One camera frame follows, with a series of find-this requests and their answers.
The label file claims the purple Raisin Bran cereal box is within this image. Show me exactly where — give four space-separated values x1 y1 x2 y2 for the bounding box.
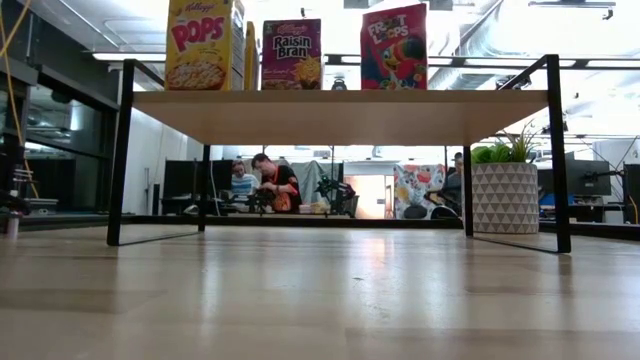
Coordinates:
260 18 323 92

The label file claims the yellow Corn Pops cereal box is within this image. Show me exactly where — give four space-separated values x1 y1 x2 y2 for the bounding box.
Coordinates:
164 0 247 92
243 20 261 92

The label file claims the red Froot Loops cereal box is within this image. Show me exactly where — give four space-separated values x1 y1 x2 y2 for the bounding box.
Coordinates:
359 1 430 92

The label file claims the wooden shelf with black legs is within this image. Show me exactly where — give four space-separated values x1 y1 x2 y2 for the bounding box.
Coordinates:
106 53 573 255

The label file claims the grey hanging cloth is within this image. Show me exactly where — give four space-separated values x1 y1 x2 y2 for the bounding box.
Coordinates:
290 160 331 205

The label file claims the person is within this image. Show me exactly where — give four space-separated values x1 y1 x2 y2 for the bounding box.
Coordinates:
230 159 261 199
249 152 304 215
439 151 464 216

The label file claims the pale orange board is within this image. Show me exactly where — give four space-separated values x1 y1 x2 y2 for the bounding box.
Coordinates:
343 174 389 220

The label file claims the colourful floral cloth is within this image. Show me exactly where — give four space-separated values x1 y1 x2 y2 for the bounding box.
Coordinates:
393 163 447 220

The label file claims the black office chair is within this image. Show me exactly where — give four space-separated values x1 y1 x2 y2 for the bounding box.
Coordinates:
402 177 460 220

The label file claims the black computer monitor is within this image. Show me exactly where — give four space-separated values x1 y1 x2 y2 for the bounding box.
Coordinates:
162 159 235 216
537 158 613 197

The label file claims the green plant in patterned pot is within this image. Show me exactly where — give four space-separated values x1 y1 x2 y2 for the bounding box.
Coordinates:
468 124 541 236

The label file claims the small white cylinder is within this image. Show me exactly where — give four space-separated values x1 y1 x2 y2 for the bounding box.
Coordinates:
4 211 21 240

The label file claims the black aluminium rig frame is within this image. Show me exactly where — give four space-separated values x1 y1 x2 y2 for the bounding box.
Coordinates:
19 213 640 242

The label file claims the yellow cable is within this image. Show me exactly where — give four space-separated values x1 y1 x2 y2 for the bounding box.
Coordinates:
0 0 41 200

